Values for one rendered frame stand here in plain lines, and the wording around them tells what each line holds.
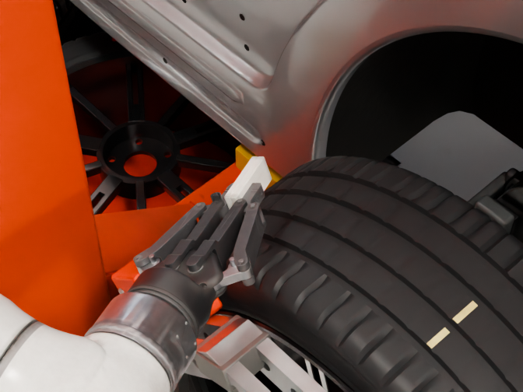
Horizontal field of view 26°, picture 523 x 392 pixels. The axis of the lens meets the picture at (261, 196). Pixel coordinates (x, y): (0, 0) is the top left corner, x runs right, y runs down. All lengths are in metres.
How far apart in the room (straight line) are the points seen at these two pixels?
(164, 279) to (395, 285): 0.27
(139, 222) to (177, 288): 0.72
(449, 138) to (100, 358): 2.03
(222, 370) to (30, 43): 0.38
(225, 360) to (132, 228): 0.56
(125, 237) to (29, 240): 0.32
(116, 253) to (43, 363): 0.71
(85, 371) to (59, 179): 0.45
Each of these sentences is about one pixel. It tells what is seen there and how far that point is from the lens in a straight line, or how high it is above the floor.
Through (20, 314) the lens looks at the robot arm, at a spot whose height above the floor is 1.35.
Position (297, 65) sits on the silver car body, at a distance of 1.57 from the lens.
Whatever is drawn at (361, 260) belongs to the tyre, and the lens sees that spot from 1.19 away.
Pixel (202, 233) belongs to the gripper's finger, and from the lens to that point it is 1.09.
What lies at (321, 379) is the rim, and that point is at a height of 1.03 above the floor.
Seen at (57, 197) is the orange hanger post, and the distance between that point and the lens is 1.35.
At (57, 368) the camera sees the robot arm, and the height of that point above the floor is 1.35.
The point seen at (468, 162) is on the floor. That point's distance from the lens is 2.83.
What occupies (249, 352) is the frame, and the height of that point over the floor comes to 1.12.
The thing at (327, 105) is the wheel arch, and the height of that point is 0.98.
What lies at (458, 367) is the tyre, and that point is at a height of 1.17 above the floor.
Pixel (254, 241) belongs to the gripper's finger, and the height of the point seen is 1.27.
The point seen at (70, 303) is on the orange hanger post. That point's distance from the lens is 1.51.
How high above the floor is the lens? 2.14
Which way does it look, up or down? 52 degrees down
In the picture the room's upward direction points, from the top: straight up
